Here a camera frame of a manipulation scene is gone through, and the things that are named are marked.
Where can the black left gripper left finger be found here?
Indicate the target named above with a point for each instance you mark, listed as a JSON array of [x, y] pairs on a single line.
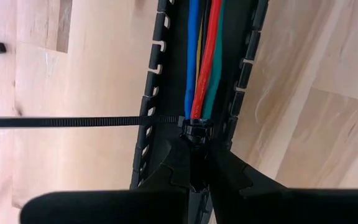
[[104, 208]]

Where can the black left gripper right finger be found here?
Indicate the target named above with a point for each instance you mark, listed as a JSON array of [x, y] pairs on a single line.
[[275, 208]]

